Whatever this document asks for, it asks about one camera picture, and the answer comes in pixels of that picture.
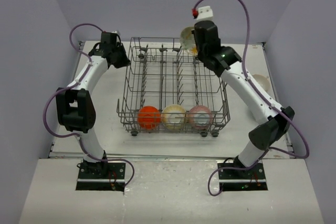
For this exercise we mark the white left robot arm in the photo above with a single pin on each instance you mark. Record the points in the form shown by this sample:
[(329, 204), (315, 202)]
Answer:
[(75, 109)]

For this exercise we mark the floral white bowl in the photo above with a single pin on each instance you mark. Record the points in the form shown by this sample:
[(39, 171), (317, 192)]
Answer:
[(187, 41)]

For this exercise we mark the beige white bowl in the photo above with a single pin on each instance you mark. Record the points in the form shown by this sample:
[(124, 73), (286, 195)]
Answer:
[(262, 81)]

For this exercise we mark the yellow rimmed white bowl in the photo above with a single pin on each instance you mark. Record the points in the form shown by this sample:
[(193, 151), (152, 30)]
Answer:
[(173, 117)]

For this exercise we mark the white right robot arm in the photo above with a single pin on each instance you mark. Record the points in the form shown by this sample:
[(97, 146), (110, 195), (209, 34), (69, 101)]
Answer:
[(226, 63)]

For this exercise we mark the orange bowl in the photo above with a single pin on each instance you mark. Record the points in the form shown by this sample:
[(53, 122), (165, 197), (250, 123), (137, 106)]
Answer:
[(149, 117)]

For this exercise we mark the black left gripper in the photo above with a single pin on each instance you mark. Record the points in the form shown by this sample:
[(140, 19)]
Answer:
[(124, 62)]

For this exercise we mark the pink rimmed white bowl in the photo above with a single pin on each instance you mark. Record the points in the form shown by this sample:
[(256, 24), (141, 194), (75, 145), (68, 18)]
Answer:
[(200, 117)]

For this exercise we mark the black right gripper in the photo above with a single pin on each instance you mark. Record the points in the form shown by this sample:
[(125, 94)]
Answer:
[(193, 30)]

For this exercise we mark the grey wire dish rack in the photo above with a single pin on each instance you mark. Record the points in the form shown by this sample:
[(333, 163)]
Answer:
[(162, 73)]

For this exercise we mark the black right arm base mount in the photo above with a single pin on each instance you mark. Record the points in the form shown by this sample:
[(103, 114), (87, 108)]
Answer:
[(233, 180)]

